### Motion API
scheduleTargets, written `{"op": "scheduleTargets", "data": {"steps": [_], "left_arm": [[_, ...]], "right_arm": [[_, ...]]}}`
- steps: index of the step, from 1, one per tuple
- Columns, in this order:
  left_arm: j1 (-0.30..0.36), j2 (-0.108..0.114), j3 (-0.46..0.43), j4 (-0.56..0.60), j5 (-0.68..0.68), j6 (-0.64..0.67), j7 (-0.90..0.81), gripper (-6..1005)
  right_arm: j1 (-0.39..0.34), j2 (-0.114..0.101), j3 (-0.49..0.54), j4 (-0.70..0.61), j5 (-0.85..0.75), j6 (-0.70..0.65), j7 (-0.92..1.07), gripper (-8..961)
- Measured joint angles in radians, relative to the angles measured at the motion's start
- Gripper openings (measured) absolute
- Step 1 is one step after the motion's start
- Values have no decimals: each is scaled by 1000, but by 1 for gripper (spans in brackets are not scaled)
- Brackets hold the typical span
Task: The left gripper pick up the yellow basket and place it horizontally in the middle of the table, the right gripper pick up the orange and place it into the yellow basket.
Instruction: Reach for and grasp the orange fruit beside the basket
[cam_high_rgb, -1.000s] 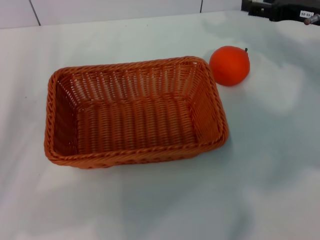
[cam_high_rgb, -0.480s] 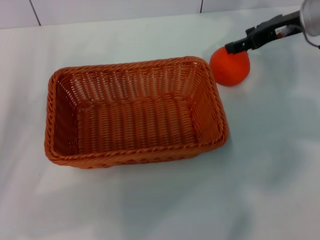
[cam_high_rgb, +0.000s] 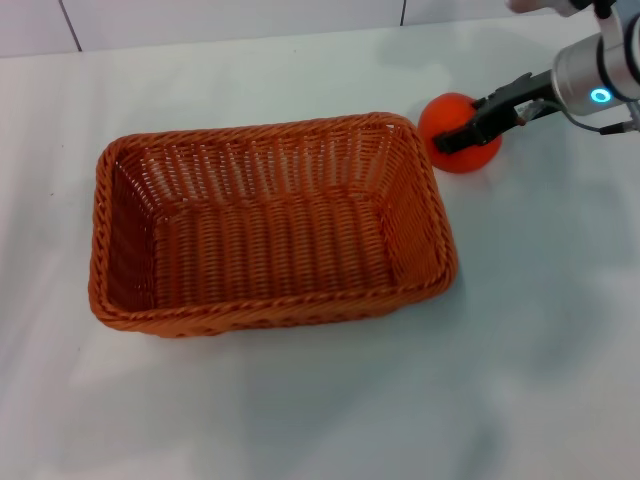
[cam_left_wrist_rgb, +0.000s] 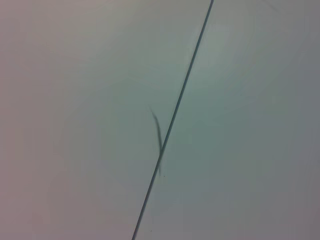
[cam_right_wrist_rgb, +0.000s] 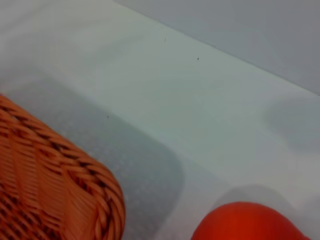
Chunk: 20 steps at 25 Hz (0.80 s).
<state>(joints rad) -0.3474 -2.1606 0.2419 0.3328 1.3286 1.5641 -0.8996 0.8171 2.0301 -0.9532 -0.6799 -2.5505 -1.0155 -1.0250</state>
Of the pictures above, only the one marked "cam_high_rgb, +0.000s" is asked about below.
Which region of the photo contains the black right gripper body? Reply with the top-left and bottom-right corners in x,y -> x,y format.
474,71 -> 557,137

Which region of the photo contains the orange round fruit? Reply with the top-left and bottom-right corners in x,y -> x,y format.
417,91 -> 503,175

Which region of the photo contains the orange woven wicker basket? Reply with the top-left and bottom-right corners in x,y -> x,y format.
88,111 -> 460,340

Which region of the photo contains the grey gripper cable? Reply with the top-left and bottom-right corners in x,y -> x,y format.
517,100 -> 640,135

